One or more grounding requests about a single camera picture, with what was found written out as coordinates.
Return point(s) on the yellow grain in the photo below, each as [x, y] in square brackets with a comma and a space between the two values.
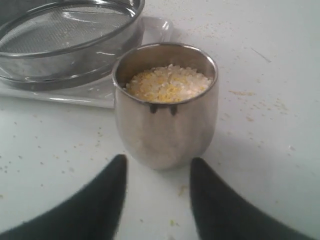
[169, 84]

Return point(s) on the round steel mesh sieve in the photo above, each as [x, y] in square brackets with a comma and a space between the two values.
[58, 44]

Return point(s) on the stainless steel cup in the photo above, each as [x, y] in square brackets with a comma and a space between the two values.
[165, 135]

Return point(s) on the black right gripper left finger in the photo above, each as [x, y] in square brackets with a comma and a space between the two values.
[93, 213]

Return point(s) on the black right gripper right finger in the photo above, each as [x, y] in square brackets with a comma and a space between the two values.
[222, 214]

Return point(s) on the white rectangular plastic tray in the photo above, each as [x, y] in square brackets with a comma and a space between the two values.
[99, 93]

